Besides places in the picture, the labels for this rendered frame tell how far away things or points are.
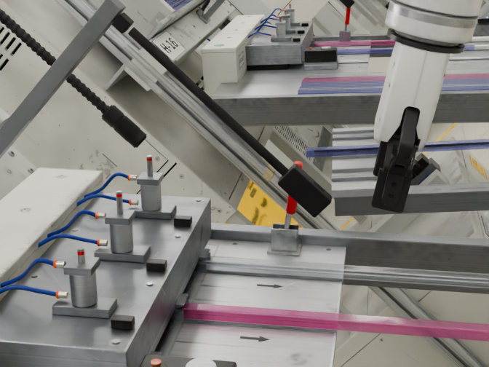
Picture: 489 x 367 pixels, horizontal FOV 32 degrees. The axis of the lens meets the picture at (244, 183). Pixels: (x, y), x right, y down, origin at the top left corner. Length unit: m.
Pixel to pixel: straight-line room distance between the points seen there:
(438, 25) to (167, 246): 0.34
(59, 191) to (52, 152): 0.95
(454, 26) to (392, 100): 0.09
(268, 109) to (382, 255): 0.81
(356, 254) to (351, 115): 0.77
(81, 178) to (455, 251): 0.44
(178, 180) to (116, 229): 1.03
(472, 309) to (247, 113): 0.64
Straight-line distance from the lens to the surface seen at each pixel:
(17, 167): 1.10
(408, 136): 0.79
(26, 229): 0.87
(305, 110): 1.76
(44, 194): 0.96
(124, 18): 0.72
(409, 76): 0.81
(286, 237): 0.98
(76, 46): 0.74
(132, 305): 0.75
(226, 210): 1.85
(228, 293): 0.89
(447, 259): 1.01
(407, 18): 0.81
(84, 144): 1.88
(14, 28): 0.83
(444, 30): 0.81
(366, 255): 1.01
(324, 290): 0.90
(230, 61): 1.95
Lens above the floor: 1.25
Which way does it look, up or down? 7 degrees down
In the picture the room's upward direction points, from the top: 48 degrees counter-clockwise
